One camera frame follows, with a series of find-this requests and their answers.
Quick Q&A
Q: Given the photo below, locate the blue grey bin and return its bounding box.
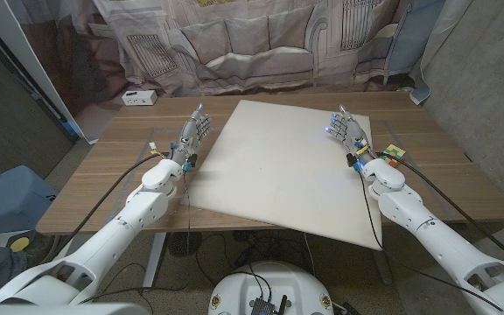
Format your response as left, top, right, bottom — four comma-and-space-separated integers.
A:
0, 164, 59, 240

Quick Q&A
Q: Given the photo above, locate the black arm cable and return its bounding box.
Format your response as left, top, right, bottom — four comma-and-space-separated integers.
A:
61, 150, 171, 257
376, 151, 504, 269

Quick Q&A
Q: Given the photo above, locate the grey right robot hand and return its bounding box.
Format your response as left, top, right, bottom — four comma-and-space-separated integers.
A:
324, 103, 373, 166

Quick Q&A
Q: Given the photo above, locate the multicoloured Rubik's cube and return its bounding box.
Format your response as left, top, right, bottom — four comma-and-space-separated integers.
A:
381, 143, 407, 169

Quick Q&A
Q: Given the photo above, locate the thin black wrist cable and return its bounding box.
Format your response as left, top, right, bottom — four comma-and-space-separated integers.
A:
358, 171, 504, 312
183, 171, 192, 257

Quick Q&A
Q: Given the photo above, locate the printed living room backdrop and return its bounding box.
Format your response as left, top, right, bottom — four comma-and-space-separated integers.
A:
4, 0, 448, 144

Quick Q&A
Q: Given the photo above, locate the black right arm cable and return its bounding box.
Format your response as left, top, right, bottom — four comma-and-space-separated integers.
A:
376, 151, 504, 269

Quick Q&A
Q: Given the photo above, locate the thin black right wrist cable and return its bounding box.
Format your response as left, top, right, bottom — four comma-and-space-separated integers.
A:
358, 171, 504, 312

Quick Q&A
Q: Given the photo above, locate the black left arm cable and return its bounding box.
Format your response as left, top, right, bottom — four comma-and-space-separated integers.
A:
61, 150, 171, 257

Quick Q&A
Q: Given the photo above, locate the thin black left wrist cable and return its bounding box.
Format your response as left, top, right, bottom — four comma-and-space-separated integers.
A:
183, 171, 192, 257

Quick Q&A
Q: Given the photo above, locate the white power strip box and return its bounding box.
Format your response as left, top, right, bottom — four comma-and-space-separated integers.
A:
121, 89, 158, 107

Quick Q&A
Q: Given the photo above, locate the white memory foam sheet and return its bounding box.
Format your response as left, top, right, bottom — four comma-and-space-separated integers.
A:
180, 99, 383, 251

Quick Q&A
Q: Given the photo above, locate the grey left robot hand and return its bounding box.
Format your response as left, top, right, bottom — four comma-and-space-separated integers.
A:
169, 102, 212, 171

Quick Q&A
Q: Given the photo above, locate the white robot torso base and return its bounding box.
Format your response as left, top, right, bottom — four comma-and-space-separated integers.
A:
207, 260, 335, 315

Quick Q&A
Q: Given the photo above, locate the white table leg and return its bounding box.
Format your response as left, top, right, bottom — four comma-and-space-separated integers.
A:
141, 232, 168, 290

